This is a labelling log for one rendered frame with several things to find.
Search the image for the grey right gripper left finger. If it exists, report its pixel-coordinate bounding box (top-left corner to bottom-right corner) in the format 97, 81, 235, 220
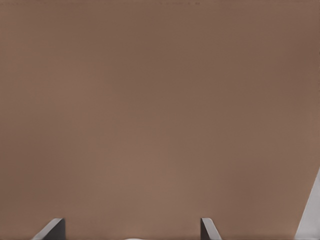
31, 217, 66, 240

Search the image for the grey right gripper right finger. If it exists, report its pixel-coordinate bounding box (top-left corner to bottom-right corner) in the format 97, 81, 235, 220
200, 217, 223, 240

